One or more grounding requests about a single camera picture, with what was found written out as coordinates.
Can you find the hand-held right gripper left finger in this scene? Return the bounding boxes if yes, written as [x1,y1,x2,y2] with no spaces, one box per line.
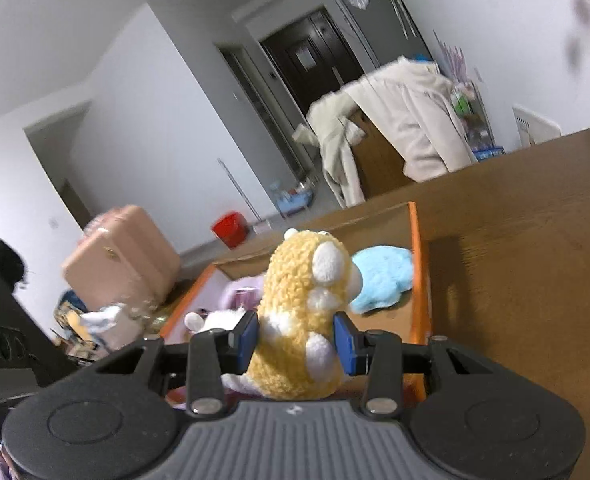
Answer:
[92,310,262,418]

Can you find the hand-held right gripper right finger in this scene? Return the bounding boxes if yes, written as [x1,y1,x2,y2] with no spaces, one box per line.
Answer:
[334,311,496,417]

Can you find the purple fluffy headband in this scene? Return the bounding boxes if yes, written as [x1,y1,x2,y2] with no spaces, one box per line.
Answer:
[217,275,266,313]

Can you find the yellow plush toy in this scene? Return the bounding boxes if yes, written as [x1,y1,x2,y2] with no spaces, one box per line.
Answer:
[247,228,363,401]

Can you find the orange cardboard box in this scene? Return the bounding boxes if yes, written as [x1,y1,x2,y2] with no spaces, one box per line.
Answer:
[160,201,433,411]

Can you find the white plush toy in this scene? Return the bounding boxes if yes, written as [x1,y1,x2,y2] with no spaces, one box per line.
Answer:
[184,308,256,393]

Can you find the light blue plush toy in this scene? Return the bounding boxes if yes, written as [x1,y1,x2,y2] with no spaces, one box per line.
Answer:
[350,246,416,315]

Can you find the red bucket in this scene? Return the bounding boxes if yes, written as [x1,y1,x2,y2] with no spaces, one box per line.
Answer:
[211,212,250,249]

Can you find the white mop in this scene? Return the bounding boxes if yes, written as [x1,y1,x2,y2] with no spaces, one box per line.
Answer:
[217,159,272,235]

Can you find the pink suitcase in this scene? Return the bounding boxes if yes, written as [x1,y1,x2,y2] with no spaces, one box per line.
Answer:
[62,205,182,311]

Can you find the small blue cart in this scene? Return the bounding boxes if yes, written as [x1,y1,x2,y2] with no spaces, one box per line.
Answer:
[270,180,318,218]

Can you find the brown wooden chair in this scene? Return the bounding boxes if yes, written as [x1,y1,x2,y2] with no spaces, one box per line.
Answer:
[342,110,416,201]

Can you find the beige coat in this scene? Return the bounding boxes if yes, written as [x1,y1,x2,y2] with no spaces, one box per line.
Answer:
[292,57,478,208]

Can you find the dark door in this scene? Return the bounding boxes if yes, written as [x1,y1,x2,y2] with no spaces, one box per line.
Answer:
[259,6,366,116]

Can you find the white plastic basket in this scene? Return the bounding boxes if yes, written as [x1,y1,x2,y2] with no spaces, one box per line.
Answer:
[512,105,563,150]

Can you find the grey refrigerator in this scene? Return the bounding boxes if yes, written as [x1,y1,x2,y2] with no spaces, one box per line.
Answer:
[331,0,433,83]

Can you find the wire rack with items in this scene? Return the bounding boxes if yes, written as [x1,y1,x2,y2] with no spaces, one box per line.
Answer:
[435,45,506,161]

